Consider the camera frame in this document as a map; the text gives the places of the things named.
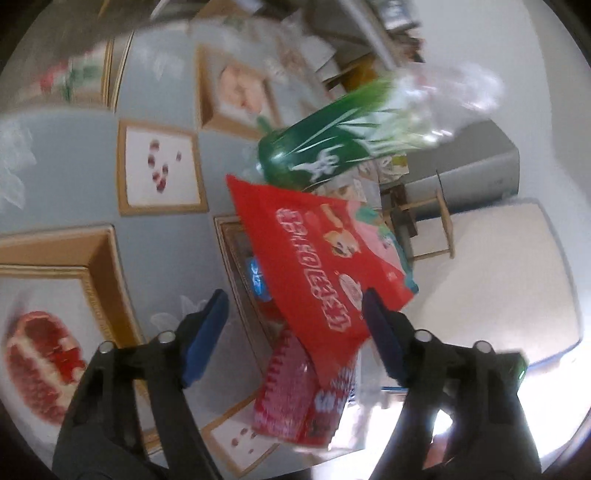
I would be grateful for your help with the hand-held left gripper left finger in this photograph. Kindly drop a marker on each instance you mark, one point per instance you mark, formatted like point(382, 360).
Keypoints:
point(205, 344)

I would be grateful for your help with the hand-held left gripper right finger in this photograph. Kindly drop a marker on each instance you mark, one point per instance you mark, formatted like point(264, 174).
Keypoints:
point(383, 339)

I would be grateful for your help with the red striped snack packet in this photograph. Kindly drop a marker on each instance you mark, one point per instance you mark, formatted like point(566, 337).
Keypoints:
point(286, 397)

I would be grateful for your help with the red snack bag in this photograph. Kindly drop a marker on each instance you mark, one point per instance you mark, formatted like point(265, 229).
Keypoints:
point(300, 258)

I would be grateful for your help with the green label plastic bottle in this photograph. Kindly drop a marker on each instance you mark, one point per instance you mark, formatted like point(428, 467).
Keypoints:
point(318, 147)

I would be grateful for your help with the blue snack packet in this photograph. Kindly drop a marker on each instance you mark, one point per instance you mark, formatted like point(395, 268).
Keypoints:
point(256, 277)

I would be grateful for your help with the fruit-pattern tablecloth table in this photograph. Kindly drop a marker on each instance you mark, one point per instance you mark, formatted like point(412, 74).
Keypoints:
point(161, 258)

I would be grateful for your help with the white mattress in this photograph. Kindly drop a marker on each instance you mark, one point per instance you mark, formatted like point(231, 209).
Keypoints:
point(498, 277)

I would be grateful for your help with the tall wooden chair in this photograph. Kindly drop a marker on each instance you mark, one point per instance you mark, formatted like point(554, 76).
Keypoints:
point(445, 217)

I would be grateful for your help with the printed snack packet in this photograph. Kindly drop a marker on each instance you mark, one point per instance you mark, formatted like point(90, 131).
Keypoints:
point(364, 180)

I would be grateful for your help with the grey refrigerator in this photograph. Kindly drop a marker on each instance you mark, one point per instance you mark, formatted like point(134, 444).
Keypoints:
point(471, 170)

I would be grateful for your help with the white crumpled paper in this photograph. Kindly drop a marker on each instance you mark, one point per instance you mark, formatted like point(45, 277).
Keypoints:
point(300, 46)

